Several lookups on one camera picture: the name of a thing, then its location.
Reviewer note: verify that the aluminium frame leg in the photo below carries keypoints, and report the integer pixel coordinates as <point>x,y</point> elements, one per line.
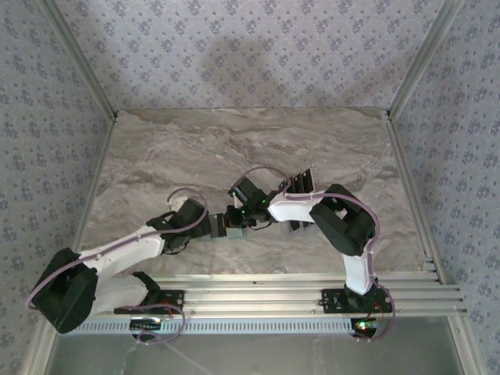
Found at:
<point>39,355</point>
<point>465,347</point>

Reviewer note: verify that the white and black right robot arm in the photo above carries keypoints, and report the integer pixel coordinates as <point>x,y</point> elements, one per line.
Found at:
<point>293,207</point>

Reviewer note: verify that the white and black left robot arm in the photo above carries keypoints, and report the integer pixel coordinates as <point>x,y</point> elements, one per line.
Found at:
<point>125,246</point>

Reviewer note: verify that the aluminium table side rail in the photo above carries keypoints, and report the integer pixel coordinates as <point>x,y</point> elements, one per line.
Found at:
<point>96,176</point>
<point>413,195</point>

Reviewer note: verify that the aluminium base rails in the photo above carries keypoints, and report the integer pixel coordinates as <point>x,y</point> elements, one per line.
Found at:
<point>254,297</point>

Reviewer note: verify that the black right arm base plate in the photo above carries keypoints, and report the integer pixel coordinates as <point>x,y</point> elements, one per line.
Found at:
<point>332,301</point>

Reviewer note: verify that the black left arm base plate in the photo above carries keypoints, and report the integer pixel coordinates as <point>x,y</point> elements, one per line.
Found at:
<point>172,298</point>

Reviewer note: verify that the small circuit board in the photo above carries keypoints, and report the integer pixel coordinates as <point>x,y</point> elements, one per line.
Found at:
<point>146,324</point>
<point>363,326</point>

